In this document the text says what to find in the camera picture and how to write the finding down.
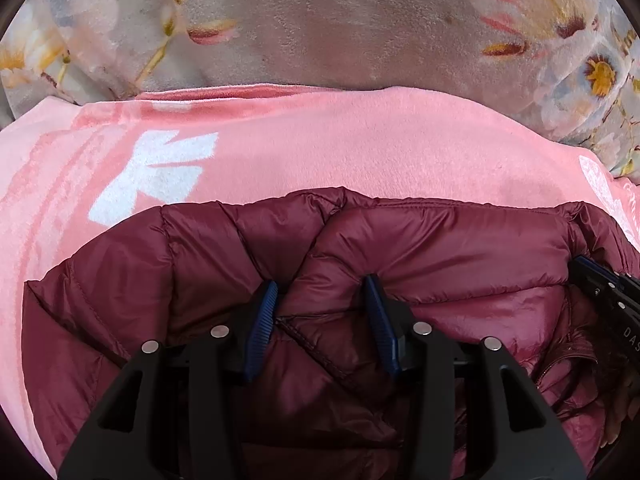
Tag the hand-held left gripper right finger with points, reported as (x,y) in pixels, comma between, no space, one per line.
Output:
(378,321)

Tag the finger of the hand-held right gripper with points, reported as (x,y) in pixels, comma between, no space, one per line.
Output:
(606,294)

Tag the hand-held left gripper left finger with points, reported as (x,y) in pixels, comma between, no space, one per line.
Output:
(262,324)

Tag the maroon puffer jacket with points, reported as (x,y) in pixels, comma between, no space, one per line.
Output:
(440,260)

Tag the pink printed blanket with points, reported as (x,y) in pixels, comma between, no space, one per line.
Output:
(310,135)

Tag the grey floral blanket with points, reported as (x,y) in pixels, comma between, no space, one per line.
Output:
(320,20)

